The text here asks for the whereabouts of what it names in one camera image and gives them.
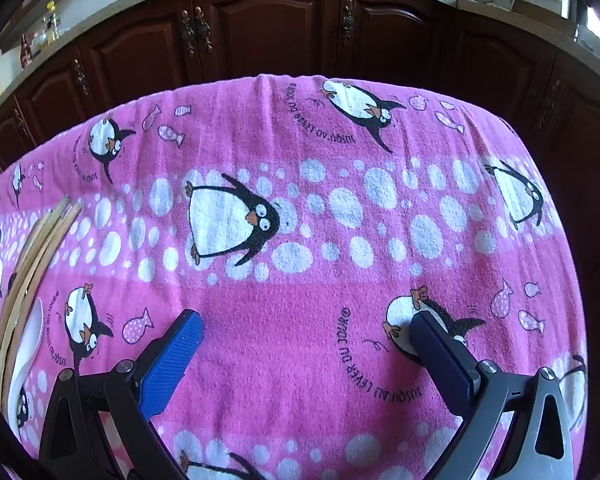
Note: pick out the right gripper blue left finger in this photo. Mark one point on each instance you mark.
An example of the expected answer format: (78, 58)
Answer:
(162, 368)

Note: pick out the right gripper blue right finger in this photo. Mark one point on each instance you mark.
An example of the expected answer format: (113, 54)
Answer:
(450, 365)

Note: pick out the light bamboo chopstick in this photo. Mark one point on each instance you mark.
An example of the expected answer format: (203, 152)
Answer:
(31, 247)
(26, 296)

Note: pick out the white ceramic spoon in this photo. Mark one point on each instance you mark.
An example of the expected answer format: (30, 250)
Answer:
(18, 412)

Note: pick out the dark wooden kitchen cabinets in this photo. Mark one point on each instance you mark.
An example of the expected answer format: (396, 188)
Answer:
(545, 84)

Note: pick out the pink penguin towel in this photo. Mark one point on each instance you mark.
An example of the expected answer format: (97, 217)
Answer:
(306, 220)

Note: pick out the condiment bottles on counter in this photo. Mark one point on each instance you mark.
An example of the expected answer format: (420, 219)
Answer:
(33, 43)

